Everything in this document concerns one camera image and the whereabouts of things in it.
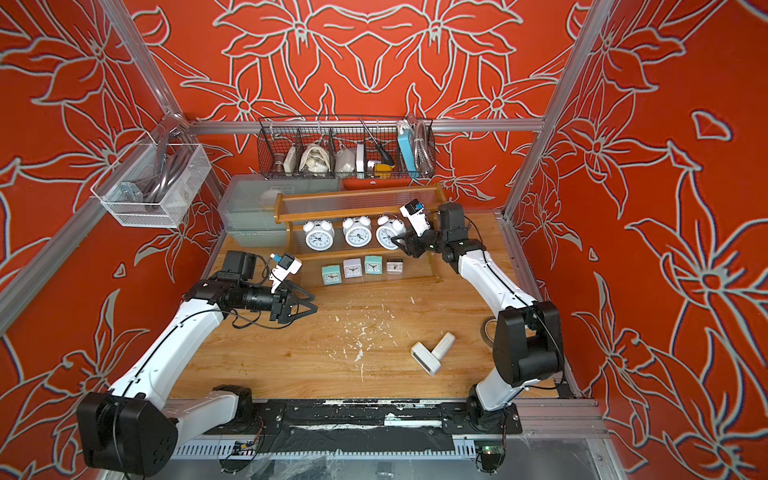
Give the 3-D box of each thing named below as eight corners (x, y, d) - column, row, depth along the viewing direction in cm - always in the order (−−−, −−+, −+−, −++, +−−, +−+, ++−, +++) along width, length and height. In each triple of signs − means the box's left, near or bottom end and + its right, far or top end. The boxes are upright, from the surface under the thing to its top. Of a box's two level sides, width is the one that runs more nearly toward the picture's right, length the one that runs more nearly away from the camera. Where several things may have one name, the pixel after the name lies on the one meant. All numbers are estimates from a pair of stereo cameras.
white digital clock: (431, 378, 81) (434, 373, 77) (408, 354, 85) (410, 348, 81) (440, 369, 82) (442, 364, 79) (417, 346, 86) (418, 340, 83)
